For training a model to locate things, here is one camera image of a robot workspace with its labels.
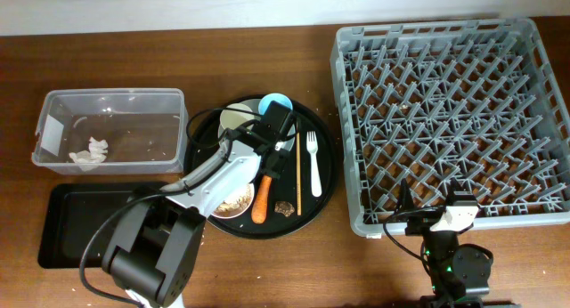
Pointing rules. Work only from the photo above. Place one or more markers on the cream plastic cup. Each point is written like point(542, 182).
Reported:
point(235, 115)

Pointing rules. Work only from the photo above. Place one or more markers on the clear plastic waste bin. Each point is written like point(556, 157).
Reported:
point(144, 127)

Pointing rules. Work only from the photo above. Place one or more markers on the round black serving tray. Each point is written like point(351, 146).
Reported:
point(284, 189)

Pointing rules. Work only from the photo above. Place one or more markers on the cooked rice pile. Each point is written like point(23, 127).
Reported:
point(231, 205)

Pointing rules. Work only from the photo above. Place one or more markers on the light blue plastic cup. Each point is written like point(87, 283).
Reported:
point(280, 98)

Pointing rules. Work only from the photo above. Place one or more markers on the white plastic fork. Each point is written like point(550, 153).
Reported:
point(312, 148)

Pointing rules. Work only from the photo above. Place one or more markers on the wooden chopstick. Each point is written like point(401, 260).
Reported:
point(298, 170)

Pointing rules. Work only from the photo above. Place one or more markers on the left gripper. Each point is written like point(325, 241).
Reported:
point(280, 166)

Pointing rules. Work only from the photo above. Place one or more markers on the grey dishwasher rack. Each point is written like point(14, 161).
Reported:
point(472, 101)

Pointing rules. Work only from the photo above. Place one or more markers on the brown food scrap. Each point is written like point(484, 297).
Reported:
point(284, 208)

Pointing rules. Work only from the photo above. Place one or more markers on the white napkin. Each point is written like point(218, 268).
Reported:
point(90, 159)

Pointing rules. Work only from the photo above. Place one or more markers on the grey round plate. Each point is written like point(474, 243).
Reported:
point(252, 105)

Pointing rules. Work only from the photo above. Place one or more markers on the black rectangular tray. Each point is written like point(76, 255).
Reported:
point(75, 211)

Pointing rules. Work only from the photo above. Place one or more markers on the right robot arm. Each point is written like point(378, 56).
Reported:
point(459, 273)

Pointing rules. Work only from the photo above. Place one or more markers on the pink bowl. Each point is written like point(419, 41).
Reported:
point(236, 208)

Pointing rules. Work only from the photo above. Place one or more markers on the orange carrot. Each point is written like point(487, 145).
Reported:
point(260, 204)

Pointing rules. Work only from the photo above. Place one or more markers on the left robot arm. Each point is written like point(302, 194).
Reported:
point(154, 247)

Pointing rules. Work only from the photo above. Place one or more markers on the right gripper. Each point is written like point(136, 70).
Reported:
point(421, 222)

